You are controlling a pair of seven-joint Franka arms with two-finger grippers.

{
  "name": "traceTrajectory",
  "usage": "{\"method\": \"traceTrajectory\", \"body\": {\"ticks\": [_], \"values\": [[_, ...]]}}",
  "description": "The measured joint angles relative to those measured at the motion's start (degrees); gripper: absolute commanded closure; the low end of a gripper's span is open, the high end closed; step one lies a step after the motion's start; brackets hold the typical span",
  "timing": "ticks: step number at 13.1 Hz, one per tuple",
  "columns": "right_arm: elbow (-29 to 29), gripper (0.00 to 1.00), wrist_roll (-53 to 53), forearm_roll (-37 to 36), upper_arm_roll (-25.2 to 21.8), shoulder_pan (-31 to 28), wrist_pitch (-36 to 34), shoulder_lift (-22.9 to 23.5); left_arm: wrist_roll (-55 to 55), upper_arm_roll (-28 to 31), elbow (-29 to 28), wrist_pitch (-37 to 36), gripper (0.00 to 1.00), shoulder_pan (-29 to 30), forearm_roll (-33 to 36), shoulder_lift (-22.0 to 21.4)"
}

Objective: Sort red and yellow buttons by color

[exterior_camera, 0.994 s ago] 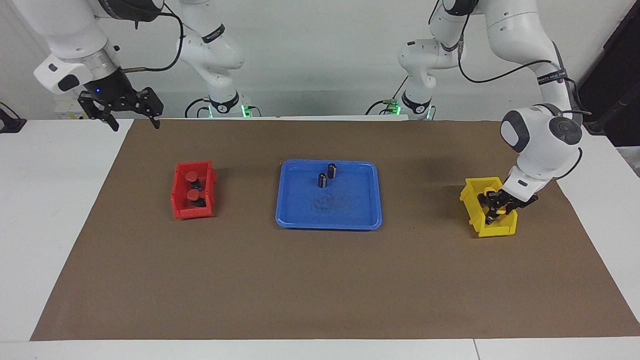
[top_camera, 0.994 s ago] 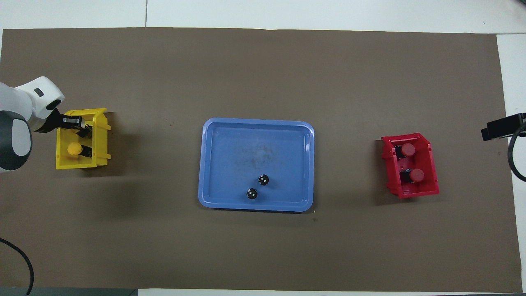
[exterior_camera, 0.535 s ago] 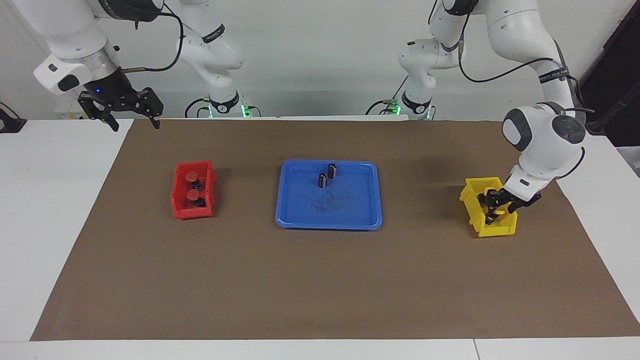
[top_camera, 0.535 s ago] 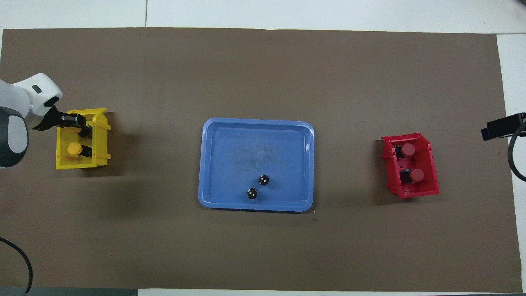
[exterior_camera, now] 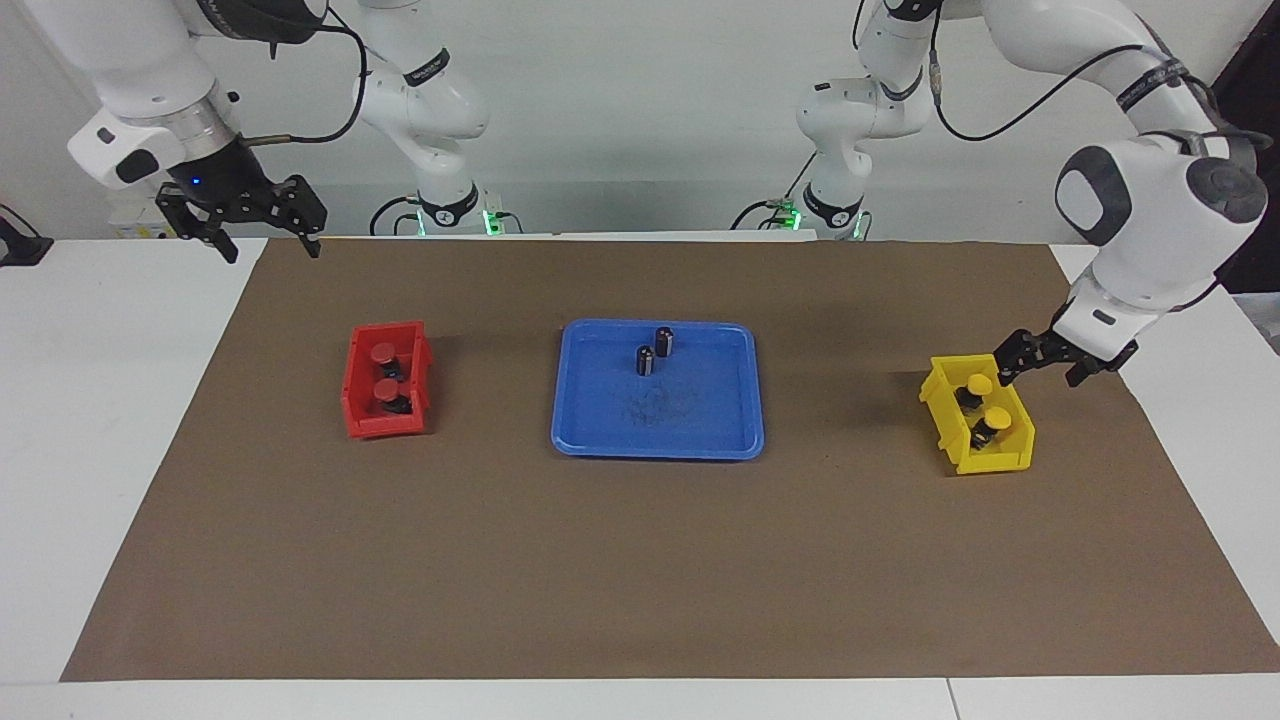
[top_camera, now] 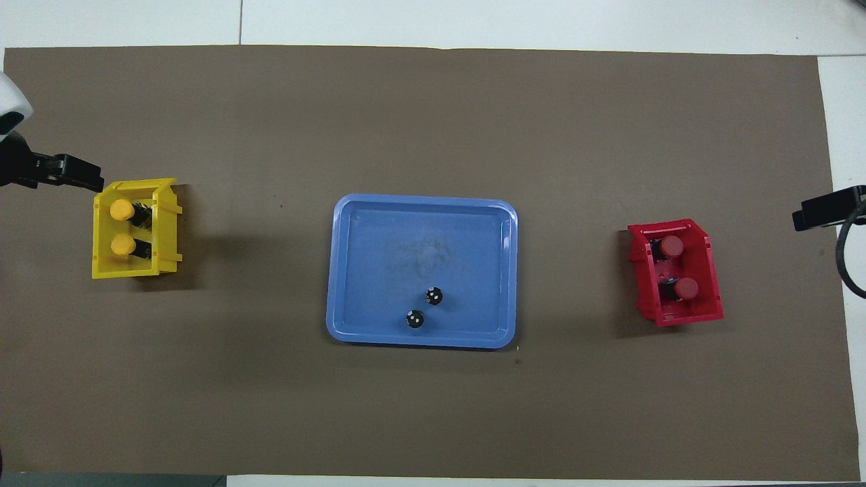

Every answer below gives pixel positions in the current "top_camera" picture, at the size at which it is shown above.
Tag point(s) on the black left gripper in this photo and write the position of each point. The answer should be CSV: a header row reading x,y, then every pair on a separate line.
x,y
15,162

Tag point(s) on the yellow push button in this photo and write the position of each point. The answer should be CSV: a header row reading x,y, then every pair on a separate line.
x,y
122,210
123,245

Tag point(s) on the red push button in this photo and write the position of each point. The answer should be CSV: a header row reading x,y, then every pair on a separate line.
x,y
685,289
672,247

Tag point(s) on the yellow plastic bin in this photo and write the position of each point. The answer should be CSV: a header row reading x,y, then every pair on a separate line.
x,y
162,237

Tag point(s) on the red plastic bin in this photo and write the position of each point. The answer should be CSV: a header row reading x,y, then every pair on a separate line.
x,y
703,270

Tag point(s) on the blue plastic tray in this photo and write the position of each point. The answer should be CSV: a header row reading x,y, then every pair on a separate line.
x,y
473,270

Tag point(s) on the brown table mat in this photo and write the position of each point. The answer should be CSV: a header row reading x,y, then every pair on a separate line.
x,y
473,101

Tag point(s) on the black cylinder component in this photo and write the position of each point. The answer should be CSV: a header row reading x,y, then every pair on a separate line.
x,y
415,319
434,295

